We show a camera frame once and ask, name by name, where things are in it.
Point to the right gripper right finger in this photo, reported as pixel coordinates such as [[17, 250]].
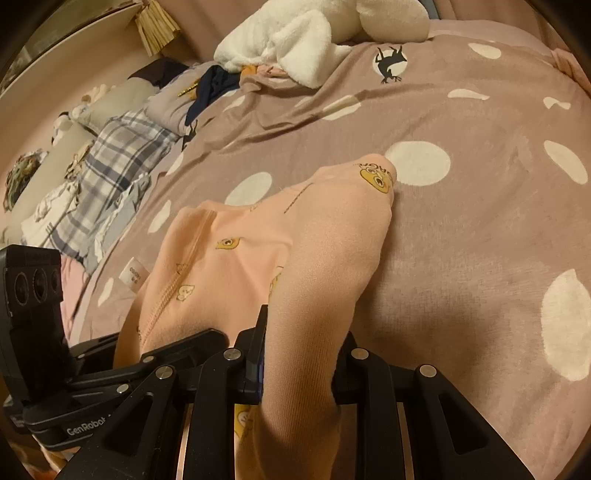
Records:
[[416, 422]]

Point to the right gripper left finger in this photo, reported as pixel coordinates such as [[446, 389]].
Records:
[[179, 422]]

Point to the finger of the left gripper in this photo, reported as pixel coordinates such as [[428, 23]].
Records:
[[184, 345]]

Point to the peach cartoon print shirt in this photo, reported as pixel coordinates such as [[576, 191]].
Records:
[[306, 254]]

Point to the pink folded garment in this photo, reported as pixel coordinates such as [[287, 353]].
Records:
[[74, 279]]

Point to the grey folded garment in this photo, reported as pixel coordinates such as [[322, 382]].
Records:
[[112, 223]]

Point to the white folded shirt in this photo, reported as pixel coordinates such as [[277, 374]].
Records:
[[63, 199]]

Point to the mauve spotted blanket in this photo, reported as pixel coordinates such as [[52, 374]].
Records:
[[485, 269]]

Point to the plaid pillow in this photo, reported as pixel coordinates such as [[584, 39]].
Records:
[[127, 147]]

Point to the mauve pillow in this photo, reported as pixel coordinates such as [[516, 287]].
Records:
[[168, 108]]

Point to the navy blue garment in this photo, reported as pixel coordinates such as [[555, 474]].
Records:
[[213, 84]]

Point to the straw tassel decoration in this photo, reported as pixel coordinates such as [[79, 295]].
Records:
[[156, 28]]

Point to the white wall shelf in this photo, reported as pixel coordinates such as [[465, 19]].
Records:
[[70, 17]]

